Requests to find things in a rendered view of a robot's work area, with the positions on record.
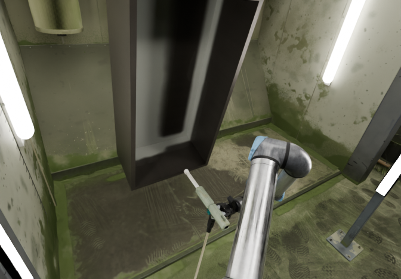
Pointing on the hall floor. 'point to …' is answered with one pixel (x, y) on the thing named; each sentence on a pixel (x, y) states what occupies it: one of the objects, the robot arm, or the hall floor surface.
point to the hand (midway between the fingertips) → (212, 214)
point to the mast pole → (363, 219)
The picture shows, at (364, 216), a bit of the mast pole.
